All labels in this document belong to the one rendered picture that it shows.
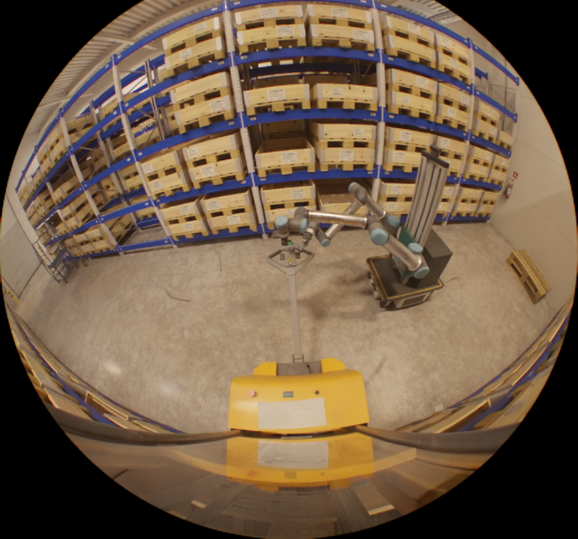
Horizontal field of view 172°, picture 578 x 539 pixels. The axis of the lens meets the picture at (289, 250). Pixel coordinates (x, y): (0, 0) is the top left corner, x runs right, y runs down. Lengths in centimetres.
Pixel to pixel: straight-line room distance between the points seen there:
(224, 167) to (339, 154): 162
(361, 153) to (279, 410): 292
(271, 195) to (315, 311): 174
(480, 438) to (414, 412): 201
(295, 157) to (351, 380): 253
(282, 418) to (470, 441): 99
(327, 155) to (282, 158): 62
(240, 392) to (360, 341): 147
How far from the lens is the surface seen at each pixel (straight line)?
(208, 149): 286
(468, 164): 434
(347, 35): 297
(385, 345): 235
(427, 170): 197
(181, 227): 365
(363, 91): 283
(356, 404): 122
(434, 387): 249
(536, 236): 576
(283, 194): 289
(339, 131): 274
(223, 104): 273
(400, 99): 310
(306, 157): 273
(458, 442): 41
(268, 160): 273
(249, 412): 124
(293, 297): 163
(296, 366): 170
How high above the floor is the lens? 209
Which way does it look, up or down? 41 degrees down
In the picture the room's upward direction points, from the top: 7 degrees counter-clockwise
